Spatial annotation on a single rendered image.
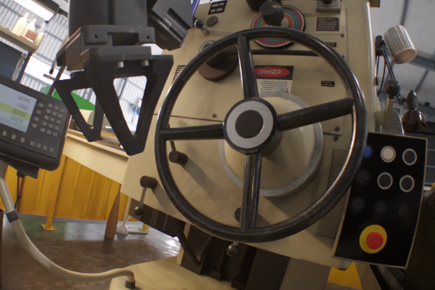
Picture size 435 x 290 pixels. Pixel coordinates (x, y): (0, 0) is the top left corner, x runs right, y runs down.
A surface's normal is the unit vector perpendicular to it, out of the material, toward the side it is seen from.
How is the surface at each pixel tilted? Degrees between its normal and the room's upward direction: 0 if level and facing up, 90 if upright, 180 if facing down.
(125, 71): 90
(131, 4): 90
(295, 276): 90
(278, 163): 96
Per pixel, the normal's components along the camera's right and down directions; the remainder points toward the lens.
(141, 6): 0.76, 0.06
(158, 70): 0.74, 0.40
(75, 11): -0.30, 0.21
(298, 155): -0.02, -0.08
